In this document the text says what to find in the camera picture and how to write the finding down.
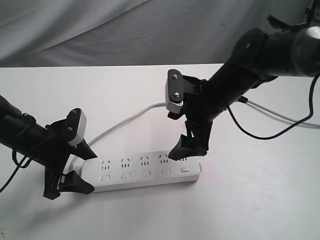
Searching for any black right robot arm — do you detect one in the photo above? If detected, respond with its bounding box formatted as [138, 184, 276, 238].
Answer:
[165, 26, 320, 161]

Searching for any white five-outlet power strip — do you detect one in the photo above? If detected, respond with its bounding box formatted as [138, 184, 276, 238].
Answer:
[80, 150, 202, 193]

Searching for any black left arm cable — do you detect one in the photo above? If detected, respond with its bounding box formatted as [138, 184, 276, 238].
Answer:
[0, 147, 32, 193]

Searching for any grey power cord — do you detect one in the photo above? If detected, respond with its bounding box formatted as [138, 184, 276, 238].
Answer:
[67, 101, 320, 176]

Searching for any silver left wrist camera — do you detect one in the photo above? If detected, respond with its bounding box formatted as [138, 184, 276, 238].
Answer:
[65, 108, 87, 147]

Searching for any grey backdrop cloth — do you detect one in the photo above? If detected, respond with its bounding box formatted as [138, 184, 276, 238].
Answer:
[0, 0, 312, 67]

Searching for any black tripod stand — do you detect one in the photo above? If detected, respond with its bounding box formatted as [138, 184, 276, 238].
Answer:
[305, 0, 317, 25]

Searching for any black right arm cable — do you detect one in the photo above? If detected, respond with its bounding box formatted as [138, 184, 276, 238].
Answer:
[226, 14, 320, 140]

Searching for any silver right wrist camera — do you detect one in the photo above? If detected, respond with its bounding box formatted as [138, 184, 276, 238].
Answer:
[165, 69, 184, 114]

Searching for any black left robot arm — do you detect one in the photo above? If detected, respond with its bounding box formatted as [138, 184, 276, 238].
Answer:
[0, 97, 97, 200]

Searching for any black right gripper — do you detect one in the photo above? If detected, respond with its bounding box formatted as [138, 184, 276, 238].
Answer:
[168, 76, 212, 161]

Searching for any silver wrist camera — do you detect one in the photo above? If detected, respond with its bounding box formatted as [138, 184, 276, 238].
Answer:
[165, 69, 184, 114]
[65, 108, 87, 147]

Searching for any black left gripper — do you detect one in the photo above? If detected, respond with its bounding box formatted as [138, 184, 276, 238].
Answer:
[42, 119, 98, 200]

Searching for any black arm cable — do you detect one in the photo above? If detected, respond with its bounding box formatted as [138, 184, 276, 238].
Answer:
[226, 14, 320, 140]
[0, 147, 32, 193]

